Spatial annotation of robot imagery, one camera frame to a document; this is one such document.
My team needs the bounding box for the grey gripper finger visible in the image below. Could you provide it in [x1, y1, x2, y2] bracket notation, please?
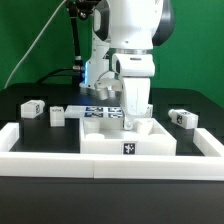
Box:
[123, 116, 134, 130]

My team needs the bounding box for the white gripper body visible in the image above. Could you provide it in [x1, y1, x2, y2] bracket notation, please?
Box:
[112, 53, 155, 117]

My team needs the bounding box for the white square tabletop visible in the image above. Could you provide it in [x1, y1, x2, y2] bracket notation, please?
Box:
[79, 118, 177, 156]

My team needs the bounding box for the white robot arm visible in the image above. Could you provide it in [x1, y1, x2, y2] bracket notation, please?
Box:
[80, 0, 175, 130]

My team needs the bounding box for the white tag plate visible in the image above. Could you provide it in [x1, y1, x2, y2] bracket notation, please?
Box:
[65, 105, 123, 118]

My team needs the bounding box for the white U-shaped fence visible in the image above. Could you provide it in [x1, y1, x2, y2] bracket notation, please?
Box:
[0, 123, 224, 181]

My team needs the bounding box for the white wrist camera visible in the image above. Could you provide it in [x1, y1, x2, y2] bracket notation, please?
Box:
[95, 78, 121, 100]

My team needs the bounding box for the black cable bundle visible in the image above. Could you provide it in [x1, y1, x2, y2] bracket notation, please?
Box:
[35, 0, 98, 85]

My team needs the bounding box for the white cable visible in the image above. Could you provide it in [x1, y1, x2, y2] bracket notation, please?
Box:
[3, 0, 68, 90]

